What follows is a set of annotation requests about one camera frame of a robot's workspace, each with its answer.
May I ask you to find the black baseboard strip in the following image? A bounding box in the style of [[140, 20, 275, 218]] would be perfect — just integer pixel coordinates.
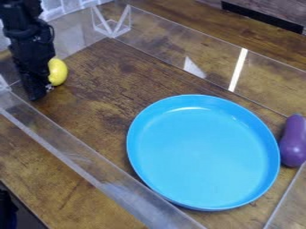
[[220, 1, 303, 34]]

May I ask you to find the purple toy eggplant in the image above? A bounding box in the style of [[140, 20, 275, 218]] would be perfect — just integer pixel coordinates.
[[278, 114, 306, 167]]

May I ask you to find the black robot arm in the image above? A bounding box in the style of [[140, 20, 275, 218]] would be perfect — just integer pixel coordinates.
[[0, 0, 54, 101]]

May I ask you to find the blue round tray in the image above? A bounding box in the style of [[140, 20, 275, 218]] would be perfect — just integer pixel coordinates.
[[127, 95, 279, 211]]

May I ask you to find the dark object at table edge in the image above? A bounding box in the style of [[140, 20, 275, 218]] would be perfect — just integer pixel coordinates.
[[0, 189, 17, 229]]

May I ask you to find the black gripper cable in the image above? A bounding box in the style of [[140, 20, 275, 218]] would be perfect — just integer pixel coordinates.
[[37, 21, 56, 46]]

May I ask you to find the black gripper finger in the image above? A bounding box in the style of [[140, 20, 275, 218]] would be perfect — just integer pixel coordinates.
[[20, 72, 53, 101]]

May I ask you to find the clear acrylic enclosure wall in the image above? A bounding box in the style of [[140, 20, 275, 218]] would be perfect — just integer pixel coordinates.
[[0, 0, 306, 229]]

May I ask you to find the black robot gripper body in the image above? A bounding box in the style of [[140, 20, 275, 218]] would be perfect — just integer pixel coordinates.
[[4, 21, 54, 76]]

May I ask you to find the yellow lemon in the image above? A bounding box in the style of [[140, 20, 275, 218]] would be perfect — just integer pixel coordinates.
[[48, 58, 68, 86]]

